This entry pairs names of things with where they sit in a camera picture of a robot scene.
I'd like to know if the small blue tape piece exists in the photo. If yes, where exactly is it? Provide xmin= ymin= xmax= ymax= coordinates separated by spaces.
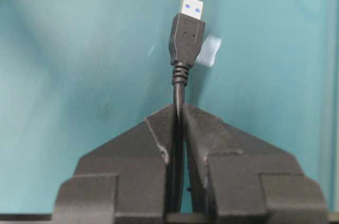
xmin=196 ymin=34 xmax=222 ymax=68

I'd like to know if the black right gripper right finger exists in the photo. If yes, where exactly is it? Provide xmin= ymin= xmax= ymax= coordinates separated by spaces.
xmin=183 ymin=104 xmax=328 ymax=223

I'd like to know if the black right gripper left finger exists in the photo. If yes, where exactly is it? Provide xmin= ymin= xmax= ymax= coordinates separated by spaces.
xmin=52 ymin=105 xmax=175 ymax=223

